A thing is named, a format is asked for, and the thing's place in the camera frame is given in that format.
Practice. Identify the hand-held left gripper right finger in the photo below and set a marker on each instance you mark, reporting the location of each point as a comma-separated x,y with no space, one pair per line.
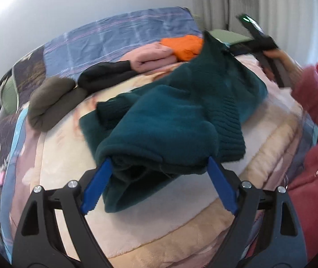
223,185

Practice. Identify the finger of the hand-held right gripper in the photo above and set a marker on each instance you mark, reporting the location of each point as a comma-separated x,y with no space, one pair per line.
242,48

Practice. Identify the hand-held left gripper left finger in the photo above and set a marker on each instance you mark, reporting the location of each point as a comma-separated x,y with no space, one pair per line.
96,185

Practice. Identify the dark green fleece sweater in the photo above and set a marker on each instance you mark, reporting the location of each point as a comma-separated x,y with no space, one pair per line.
175,117

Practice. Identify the person's right hand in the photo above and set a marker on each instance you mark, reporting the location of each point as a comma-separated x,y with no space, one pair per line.
286,65

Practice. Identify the green pillow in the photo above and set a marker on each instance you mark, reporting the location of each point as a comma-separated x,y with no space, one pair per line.
228,36

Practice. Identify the pink bear print blanket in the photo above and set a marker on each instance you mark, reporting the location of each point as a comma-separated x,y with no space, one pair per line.
64,173

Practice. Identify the grey pleated curtain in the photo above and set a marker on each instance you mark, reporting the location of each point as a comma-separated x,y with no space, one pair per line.
281,5

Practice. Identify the orange puffer jacket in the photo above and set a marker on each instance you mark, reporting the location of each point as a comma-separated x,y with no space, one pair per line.
184,46

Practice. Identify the pink folded garment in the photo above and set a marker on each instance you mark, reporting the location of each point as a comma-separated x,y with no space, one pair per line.
150,57

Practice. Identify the olive brown fleece garment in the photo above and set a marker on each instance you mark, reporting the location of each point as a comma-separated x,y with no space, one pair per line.
53,100

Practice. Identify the light blue bed sheet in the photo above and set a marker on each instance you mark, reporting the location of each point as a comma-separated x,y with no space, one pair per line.
309,134

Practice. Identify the black garment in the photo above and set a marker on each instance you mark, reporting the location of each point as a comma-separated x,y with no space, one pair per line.
103,75

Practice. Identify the green upholstered headboard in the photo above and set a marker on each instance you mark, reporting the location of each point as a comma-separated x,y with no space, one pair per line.
8,95

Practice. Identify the blue plaid sheet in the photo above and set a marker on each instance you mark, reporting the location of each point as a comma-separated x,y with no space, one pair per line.
106,36

